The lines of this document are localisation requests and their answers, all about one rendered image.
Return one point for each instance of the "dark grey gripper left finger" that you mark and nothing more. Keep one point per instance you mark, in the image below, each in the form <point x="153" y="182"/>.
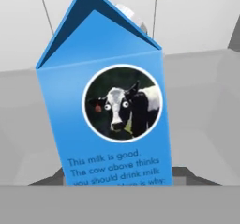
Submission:
<point x="53" y="178"/>

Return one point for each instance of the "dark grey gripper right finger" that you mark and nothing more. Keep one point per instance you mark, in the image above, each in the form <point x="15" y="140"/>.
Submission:
<point x="187" y="176"/>

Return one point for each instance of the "blue milk carton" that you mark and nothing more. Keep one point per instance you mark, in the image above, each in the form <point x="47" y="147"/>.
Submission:
<point x="103" y="77"/>

